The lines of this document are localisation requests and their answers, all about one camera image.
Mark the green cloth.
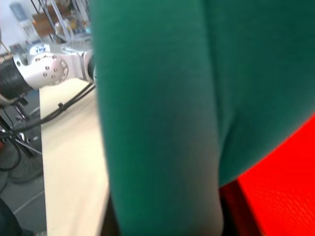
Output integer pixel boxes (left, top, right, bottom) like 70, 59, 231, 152
90, 0, 315, 236

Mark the brown cardboard box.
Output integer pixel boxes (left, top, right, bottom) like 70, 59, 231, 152
31, 11, 56, 36

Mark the metal storage shelf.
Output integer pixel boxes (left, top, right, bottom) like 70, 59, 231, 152
31, 0, 93, 44

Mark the water dispenser with blue bottle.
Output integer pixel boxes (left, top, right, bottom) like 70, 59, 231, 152
9, 1, 37, 45

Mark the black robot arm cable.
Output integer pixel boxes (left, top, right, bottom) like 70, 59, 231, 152
9, 82, 97, 132

